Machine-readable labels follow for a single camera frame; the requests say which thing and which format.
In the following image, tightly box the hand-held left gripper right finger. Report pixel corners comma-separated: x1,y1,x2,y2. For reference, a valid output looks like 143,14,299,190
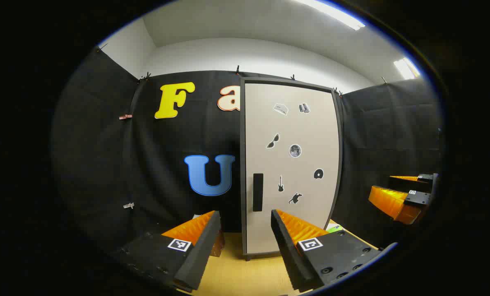
270,209,383,293

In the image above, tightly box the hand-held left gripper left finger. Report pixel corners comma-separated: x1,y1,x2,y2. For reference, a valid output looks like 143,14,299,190
111,210,222,293

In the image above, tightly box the black door handle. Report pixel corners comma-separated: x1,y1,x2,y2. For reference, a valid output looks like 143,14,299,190
252,173,264,212

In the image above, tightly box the beige cabinet door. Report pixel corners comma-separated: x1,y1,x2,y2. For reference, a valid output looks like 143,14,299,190
245,82,339,254

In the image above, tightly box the dark grey cabinet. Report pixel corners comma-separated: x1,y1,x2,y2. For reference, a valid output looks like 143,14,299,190
239,76,344,262

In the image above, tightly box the thick brown book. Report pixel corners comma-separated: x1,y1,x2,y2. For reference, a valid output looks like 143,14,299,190
210,229,226,258

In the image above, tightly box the small ceiling light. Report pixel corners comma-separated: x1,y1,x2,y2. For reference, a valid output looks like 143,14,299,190
394,58,420,80

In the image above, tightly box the black backdrop cloth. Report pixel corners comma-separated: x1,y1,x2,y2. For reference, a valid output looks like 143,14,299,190
52,45,445,255

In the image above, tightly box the long ceiling light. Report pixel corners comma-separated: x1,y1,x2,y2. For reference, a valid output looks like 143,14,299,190
294,0,365,31

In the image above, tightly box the row of black cloth clips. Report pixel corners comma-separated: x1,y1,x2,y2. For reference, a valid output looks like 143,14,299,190
97,43,389,97

